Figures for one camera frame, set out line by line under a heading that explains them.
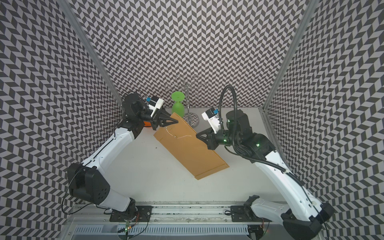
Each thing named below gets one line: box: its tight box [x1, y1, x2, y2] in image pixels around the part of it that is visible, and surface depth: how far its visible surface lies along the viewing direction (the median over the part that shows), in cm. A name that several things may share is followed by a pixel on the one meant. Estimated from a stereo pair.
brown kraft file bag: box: [153, 112, 230, 180], surface depth 63 cm
